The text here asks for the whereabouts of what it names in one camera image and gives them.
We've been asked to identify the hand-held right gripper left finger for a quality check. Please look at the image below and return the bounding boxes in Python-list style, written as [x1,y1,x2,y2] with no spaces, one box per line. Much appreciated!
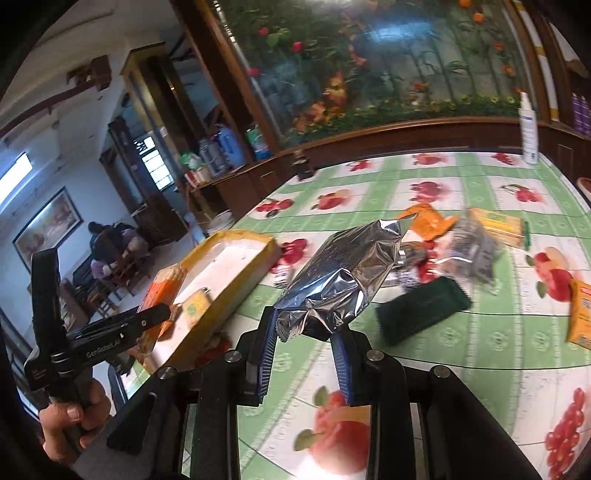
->
[106,307,280,480]

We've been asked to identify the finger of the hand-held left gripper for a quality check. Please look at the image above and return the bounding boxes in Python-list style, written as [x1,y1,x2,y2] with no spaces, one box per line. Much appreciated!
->
[124,303,172,340]

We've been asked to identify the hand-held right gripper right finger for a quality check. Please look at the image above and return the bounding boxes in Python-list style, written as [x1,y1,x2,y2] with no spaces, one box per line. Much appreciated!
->
[329,329,542,480]

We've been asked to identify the silver foil snack packet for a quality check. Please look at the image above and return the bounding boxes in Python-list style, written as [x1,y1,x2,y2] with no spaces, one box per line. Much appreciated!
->
[272,219,403,343]

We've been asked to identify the yellow cardboard tray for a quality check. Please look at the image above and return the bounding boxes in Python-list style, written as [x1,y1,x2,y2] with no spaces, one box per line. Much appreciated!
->
[142,229,282,371]

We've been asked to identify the clear bag of dark snacks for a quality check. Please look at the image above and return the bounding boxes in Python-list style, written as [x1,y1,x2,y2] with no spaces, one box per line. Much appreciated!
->
[436,217,503,283]

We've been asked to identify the yellow cracker packet green ends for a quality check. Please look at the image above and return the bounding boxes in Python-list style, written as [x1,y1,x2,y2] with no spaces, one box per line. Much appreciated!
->
[466,208,532,251]

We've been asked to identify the person's left hand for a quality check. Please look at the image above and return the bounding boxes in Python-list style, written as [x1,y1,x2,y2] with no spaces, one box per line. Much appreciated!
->
[39,378,112,465]

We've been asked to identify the orange cracker packet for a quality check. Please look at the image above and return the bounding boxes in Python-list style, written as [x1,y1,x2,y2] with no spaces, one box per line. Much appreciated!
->
[137,265,188,335]

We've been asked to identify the small yellow cracker packet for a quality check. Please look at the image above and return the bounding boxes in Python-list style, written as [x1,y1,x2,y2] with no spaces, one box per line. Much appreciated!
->
[181,288,214,320]

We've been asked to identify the dark green snack packet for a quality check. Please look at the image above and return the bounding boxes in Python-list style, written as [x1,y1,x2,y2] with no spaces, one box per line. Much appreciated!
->
[375,276,472,345]

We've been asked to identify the stack of white plates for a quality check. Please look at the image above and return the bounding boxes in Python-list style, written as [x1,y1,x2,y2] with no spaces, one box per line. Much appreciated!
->
[205,210,237,237]

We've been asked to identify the fruit print tablecloth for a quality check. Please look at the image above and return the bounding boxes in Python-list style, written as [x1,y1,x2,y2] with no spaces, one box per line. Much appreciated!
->
[115,150,591,480]

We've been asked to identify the ceiling tube light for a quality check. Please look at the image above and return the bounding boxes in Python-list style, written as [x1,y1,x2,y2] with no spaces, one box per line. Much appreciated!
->
[0,154,32,206]

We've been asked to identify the wooden sideboard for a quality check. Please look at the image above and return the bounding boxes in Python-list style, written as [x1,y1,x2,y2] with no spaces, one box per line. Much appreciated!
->
[185,157,301,227]

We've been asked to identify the orange foil snack packet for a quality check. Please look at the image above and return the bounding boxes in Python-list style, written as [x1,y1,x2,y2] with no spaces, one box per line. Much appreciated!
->
[398,203,459,241]

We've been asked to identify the grey water jug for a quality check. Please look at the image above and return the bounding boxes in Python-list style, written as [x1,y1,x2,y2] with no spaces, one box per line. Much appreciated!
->
[198,137,228,178]

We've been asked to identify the blue plastic bottle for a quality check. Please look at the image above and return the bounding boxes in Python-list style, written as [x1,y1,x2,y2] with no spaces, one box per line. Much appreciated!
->
[217,124,246,169]

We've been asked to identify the small dark jar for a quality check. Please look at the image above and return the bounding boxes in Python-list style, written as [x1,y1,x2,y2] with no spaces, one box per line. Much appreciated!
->
[294,150,317,182]

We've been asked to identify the green plastic bottle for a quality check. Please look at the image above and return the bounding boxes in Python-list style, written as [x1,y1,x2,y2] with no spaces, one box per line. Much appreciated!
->
[245,122,271,162]

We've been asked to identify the orange yellow snack box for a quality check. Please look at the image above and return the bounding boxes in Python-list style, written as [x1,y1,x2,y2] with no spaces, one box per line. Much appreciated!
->
[566,279,591,348]

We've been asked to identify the white spray bottle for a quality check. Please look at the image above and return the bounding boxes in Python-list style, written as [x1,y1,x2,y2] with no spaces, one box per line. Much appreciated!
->
[519,91,541,166]

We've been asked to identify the purple bottles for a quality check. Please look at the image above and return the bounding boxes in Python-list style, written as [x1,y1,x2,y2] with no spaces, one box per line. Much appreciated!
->
[570,92,591,137]

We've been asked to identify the framed wall picture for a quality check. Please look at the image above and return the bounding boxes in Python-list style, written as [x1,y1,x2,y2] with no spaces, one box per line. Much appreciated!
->
[12,186,84,274]

